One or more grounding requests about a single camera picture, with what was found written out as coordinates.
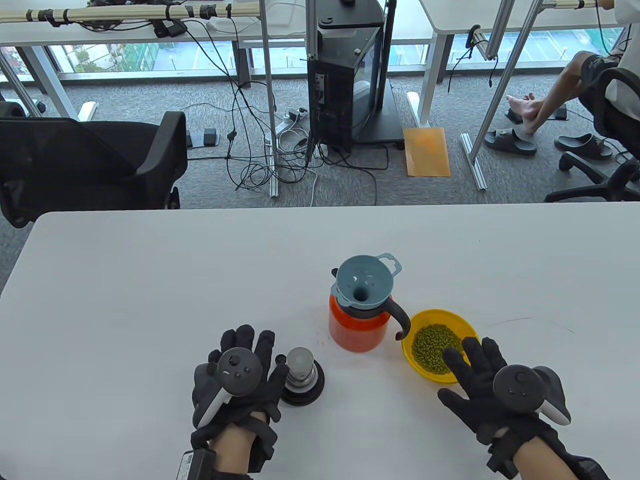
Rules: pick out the person's left hand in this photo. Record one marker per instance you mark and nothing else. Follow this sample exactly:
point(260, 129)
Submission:
point(240, 405)

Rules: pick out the person's right hand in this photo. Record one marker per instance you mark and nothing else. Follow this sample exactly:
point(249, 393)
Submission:
point(475, 385)

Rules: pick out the pile of green mung beans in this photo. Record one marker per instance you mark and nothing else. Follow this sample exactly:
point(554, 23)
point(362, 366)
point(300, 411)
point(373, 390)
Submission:
point(430, 347)

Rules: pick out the black kettle lid with strainer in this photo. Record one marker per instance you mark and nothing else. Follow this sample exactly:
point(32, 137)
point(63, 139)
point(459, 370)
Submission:
point(300, 367)

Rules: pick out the yellow plastic bowl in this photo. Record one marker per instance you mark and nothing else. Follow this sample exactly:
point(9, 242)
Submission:
point(425, 317)

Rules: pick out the orange hot water kettle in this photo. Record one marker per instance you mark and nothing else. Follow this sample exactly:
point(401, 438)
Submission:
point(355, 332)

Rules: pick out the blue plastic funnel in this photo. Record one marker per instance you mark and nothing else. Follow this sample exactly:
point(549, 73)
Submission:
point(350, 272)

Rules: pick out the person's left forearm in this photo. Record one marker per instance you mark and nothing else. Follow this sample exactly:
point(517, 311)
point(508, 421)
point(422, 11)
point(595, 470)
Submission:
point(232, 450)

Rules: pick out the black hand tracking controller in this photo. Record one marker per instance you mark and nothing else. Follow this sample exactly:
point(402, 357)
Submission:
point(517, 387)
point(240, 372)

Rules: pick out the orange paper envelope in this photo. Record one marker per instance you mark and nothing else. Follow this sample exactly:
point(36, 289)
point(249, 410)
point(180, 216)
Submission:
point(427, 152)

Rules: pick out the black slipper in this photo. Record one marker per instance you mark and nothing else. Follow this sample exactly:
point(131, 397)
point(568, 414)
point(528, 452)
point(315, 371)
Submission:
point(510, 142)
point(585, 146)

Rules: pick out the black swivel office chair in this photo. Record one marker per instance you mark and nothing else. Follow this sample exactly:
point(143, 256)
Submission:
point(622, 172)

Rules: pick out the black rolling stand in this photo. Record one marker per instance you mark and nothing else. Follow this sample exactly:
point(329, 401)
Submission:
point(387, 125)

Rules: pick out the white power strip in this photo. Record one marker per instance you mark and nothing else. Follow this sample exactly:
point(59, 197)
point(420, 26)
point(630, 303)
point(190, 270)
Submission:
point(287, 120)

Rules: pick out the black mesh office chair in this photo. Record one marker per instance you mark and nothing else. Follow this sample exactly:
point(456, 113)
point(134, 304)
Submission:
point(75, 160)

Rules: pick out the black computer tower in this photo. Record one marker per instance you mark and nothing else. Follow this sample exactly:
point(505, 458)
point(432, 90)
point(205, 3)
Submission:
point(330, 100)

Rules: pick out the white office desk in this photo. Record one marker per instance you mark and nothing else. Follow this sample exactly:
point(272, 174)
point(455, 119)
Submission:
point(450, 20)
point(100, 35)

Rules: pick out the black power adapter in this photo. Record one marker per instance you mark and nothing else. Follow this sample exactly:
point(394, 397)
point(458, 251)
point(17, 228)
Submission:
point(170, 28)

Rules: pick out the beige taped pole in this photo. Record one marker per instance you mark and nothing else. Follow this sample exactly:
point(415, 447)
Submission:
point(125, 12)
point(565, 4)

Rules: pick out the aluminium frame post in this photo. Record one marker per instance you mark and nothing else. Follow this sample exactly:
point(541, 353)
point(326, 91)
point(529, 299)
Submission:
point(311, 30)
point(270, 100)
point(505, 75)

